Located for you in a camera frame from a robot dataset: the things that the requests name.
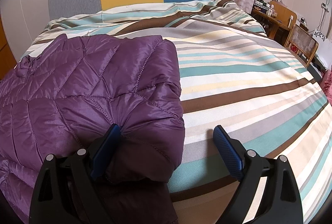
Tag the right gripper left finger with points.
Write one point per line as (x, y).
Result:
(66, 189)

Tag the purple quilted down jacket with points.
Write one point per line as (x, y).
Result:
(63, 99)

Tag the pink red cloth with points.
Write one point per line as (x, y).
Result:
(326, 85)

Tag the striped duvet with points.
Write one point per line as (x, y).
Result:
(258, 91)

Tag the wooden wardrobe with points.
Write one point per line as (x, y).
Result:
(7, 59)

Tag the wooden chair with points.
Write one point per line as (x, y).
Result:
(305, 45)

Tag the wooden desk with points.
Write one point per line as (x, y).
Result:
(276, 19)

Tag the striped pillow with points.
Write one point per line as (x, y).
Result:
(130, 18)

